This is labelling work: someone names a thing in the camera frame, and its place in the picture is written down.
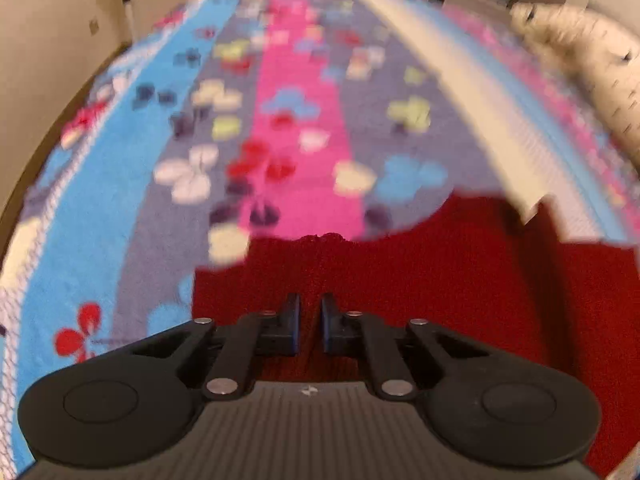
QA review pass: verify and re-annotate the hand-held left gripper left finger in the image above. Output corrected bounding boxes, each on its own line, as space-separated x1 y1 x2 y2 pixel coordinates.
125 292 302 402

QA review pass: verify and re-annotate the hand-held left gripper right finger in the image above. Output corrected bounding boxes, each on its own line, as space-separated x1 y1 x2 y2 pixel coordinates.
320 292 493 402

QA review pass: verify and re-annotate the dark red knit sweater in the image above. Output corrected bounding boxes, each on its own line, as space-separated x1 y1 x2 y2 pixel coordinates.
191 194 640 478

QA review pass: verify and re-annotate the floral striped bed blanket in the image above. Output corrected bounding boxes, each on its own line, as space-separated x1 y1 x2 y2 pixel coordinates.
0 0 640 480

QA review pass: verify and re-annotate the cream star print pillow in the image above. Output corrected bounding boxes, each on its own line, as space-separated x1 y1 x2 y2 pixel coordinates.
509 2 640 173

